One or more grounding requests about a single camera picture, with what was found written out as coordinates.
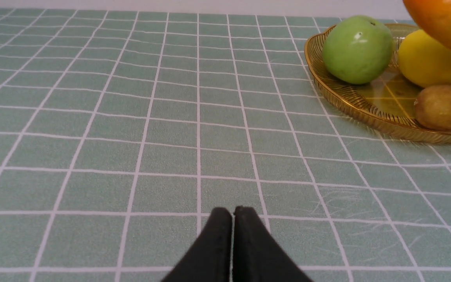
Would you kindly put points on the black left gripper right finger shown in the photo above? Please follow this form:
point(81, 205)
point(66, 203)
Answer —
point(256, 255)

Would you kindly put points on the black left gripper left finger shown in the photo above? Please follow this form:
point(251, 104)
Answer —
point(208, 258)

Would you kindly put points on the green checkered tablecloth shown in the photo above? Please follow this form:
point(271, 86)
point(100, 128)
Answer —
point(121, 130)

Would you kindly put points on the green apple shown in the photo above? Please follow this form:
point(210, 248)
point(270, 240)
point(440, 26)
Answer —
point(358, 49)

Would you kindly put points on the brown kiwi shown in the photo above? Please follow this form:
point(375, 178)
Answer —
point(433, 108)

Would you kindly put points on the yellow lemon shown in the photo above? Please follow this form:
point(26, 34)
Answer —
point(423, 60)

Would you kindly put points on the golden wire fruit basket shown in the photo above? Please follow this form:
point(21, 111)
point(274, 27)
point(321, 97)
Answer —
point(386, 104)

